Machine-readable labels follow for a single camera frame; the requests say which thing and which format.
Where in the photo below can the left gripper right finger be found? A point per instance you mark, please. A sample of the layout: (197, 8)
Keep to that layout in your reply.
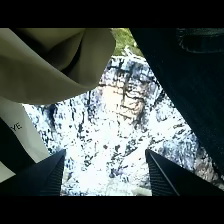
(173, 180)

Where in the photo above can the white garment with print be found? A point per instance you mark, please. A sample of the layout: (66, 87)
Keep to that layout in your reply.
(20, 133)

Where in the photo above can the beige garment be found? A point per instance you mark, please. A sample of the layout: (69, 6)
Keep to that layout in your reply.
(40, 66)

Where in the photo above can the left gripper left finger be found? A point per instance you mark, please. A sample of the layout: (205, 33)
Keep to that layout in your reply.
(43, 176)

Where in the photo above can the black garment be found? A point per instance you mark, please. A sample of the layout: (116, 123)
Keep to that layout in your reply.
(193, 83)

